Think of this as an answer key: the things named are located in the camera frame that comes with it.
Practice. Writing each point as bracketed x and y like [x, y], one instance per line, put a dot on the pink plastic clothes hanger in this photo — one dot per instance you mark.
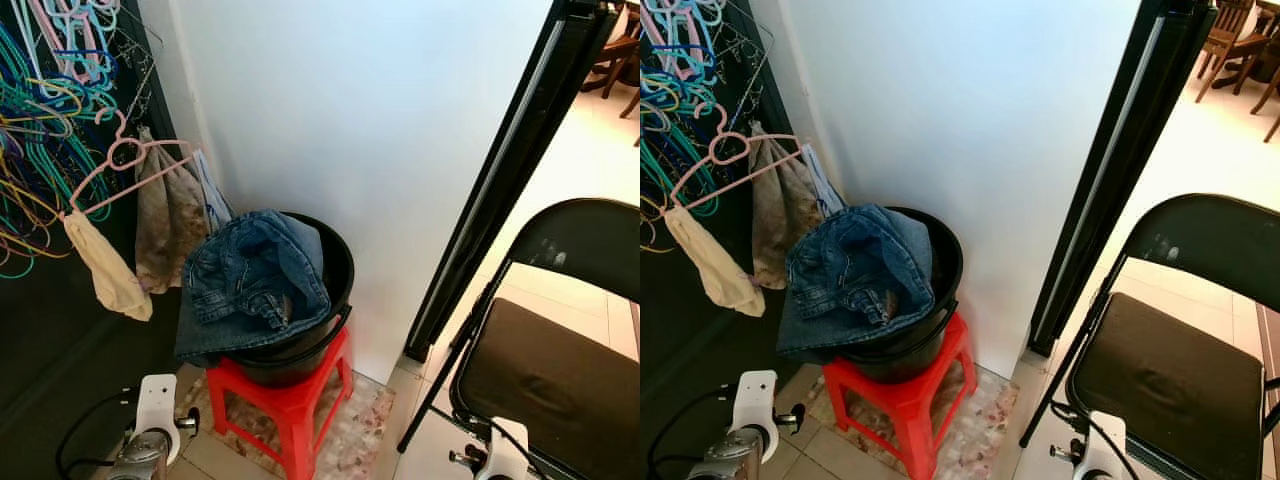
[695, 183]
[96, 182]

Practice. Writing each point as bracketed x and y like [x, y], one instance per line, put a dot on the green clothes hanger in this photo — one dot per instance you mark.
[660, 150]
[30, 108]

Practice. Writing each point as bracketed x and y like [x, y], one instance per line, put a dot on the light blue clothes hanger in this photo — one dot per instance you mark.
[95, 68]
[690, 62]

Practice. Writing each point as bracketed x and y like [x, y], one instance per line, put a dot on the cream cloth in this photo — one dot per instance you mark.
[715, 270]
[110, 275]

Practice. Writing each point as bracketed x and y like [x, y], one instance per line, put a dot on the stained grey rag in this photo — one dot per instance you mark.
[785, 220]
[165, 230]

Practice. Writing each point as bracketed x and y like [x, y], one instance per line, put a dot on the black folding chair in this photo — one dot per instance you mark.
[1170, 390]
[560, 390]

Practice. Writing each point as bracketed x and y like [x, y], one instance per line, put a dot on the brown wooden chair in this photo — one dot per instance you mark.
[1235, 40]
[615, 55]

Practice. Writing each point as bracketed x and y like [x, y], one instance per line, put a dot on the black plastic bucket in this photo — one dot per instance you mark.
[337, 272]
[946, 270]

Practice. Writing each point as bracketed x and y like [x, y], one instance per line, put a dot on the red plastic stool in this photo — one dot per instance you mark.
[905, 400]
[290, 405]

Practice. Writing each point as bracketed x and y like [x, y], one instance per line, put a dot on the pebble patterned floor mat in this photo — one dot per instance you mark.
[980, 430]
[360, 430]

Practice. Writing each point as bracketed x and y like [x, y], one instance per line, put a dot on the black door frame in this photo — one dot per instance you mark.
[1130, 150]
[520, 140]

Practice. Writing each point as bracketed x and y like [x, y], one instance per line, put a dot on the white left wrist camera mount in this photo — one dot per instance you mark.
[157, 400]
[755, 395]

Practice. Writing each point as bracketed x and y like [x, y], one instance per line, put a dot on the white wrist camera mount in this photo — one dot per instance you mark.
[1100, 445]
[505, 450]
[755, 395]
[157, 400]

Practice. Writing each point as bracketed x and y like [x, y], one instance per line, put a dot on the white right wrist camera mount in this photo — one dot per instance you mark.
[505, 450]
[1100, 445]

